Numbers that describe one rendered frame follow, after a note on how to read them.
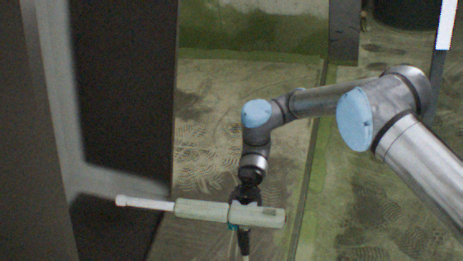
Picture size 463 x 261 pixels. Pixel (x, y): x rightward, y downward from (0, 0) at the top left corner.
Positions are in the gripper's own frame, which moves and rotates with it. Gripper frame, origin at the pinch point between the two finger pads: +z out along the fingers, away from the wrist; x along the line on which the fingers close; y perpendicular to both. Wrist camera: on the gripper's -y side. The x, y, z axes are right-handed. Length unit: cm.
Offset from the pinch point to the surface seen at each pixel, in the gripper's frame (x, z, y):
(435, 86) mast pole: -67, -84, 12
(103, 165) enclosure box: 44.8, -13.2, -4.0
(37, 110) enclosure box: 12, 42, -77
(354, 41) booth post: -39, -166, 45
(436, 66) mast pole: -66, -85, 2
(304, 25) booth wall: -9, -168, 37
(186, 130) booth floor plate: 45, -92, 55
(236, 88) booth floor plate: 27, -131, 57
